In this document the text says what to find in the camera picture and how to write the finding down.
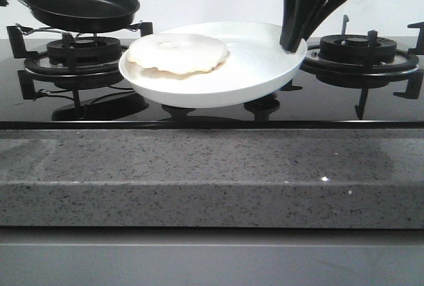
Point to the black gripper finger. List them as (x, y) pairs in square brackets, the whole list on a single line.
[(298, 16), (325, 8)]

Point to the black left gas burner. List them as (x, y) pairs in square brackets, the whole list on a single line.
[(87, 51)]

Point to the black frying pan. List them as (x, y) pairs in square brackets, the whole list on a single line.
[(86, 16)]

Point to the silver right stove knob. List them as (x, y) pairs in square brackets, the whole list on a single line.
[(265, 99)]

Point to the black right gas burner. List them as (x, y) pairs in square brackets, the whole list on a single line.
[(355, 49)]

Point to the black gas burner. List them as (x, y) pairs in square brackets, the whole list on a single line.
[(355, 49), (87, 51)]

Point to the black glass cooktop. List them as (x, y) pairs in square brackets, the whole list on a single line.
[(306, 102)]

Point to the black right pan support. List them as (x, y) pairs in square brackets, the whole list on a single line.
[(367, 76)]

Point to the grey cabinet front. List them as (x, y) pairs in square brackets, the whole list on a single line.
[(66, 256)]

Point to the white plate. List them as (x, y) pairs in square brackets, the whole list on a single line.
[(257, 66)]

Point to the fried egg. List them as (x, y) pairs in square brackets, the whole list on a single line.
[(178, 53)]

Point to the black pan support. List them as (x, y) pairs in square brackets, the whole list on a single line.
[(72, 77), (367, 76)]

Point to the black left pan support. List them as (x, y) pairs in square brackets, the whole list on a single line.
[(72, 77)]

